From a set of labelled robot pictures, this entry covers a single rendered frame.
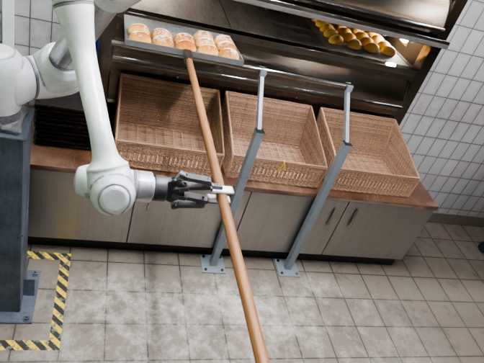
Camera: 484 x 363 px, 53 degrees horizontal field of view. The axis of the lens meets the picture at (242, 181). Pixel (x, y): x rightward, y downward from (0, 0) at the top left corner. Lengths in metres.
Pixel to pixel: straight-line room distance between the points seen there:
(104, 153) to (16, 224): 1.01
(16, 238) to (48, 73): 0.73
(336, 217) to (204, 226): 0.79
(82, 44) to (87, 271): 1.63
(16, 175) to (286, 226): 1.53
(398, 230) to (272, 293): 0.90
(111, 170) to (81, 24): 0.39
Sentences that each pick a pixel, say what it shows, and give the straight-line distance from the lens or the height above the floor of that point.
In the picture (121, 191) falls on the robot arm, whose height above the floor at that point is 1.34.
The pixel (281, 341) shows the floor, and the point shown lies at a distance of 2.73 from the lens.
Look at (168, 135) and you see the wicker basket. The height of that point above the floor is 0.59.
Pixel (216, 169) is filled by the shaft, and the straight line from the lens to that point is 1.53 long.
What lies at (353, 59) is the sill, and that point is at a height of 1.17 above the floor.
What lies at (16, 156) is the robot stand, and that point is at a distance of 1.94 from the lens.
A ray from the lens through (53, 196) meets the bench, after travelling 2.57.
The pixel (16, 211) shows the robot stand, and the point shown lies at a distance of 2.11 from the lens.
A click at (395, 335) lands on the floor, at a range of 3.11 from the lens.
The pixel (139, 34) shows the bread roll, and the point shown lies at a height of 1.22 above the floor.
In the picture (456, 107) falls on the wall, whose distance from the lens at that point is 3.55.
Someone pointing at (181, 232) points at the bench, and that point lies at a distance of 2.76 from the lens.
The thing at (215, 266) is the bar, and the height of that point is 0.01.
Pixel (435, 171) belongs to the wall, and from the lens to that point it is 3.83.
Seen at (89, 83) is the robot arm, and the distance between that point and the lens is 1.30.
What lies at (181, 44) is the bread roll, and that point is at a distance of 2.31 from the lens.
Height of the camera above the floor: 2.08
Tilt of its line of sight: 35 degrees down
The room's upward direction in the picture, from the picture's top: 19 degrees clockwise
